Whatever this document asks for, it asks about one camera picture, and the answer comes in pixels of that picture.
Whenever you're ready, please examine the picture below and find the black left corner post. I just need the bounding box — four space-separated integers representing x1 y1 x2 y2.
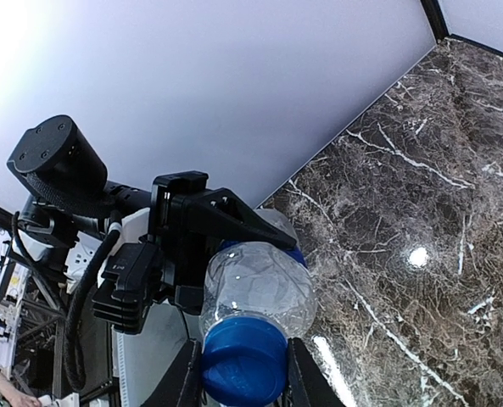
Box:
422 1 503 58

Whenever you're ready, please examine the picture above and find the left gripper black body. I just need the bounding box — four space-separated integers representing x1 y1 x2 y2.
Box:
147 170 209 314

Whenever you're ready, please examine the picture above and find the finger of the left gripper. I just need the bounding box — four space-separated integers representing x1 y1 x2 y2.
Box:
182 188 296 250

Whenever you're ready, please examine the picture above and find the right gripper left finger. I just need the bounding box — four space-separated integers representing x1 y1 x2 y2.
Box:
142 339 202 407

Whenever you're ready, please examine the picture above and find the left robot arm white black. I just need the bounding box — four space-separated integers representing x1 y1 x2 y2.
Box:
7 114 296 320

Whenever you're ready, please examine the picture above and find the grey slotted cable duct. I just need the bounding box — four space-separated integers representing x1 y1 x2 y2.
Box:
111 330 129 407

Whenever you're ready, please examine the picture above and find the blue Pepsi bottle cap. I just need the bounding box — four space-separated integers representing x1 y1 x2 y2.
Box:
200 316 288 406

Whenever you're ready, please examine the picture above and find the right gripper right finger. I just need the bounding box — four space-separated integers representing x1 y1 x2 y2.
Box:
287 338 345 407

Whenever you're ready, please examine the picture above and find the Pepsi bottle blue label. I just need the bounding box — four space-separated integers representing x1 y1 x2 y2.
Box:
198 207 319 340

